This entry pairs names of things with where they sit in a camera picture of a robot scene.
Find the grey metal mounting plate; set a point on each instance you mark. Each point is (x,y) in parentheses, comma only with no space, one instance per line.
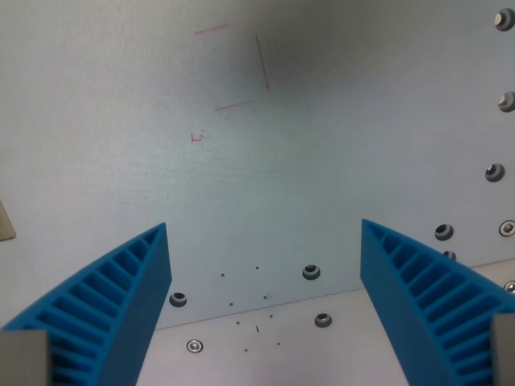
(281,181)

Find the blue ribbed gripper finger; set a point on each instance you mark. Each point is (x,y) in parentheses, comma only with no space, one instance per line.
(396,289)
(133,289)

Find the beige flat tab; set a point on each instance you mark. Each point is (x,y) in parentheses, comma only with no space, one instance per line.
(4,223)

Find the shiny silver hex screw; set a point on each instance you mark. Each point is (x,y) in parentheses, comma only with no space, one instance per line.
(507,228)
(194,346)
(510,286)

